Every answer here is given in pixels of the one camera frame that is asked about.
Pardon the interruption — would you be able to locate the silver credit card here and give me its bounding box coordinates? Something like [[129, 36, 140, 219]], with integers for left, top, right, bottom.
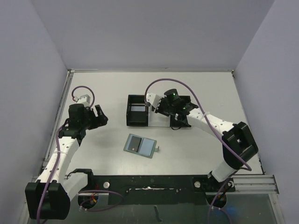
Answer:
[[130, 105, 146, 112]]

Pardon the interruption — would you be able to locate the black white sorting tray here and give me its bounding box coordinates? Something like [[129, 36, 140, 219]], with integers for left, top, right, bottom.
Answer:
[[126, 95, 191, 130]]

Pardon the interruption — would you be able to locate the green card holder wallet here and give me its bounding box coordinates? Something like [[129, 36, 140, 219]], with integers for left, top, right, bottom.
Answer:
[[123, 133, 159, 159]]

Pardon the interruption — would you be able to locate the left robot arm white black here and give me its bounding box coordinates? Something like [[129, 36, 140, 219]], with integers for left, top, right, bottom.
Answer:
[[25, 103, 108, 222]]

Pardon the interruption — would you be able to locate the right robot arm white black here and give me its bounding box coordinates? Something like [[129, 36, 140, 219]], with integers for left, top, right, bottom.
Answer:
[[152, 89, 258, 182]]

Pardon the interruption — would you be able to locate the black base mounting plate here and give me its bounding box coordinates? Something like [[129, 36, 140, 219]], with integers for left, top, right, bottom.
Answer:
[[78, 175, 235, 209]]

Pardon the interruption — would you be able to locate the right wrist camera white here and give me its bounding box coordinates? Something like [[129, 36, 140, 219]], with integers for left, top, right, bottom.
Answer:
[[145, 93, 162, 110]]

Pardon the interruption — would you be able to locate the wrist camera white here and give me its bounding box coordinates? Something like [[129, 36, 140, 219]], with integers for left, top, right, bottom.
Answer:
[[145, 93, 162, 110], [73, 94, 91, 107]]

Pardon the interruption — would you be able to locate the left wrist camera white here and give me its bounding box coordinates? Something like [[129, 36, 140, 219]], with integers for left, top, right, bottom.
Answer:
[[73, 94, 91, 107]]

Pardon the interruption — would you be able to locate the aluminium left rail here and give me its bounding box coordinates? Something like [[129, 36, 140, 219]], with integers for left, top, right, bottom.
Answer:
[[42, 70, 74, 168]]

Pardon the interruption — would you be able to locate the aluminium rail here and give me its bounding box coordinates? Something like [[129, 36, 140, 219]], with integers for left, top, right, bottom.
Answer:
[[42, 70, 74, 168], [232, 175, 279, 194]]

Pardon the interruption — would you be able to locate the aluminium front rail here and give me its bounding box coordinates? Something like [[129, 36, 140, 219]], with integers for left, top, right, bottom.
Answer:
[[232, 175, 279, 194]]

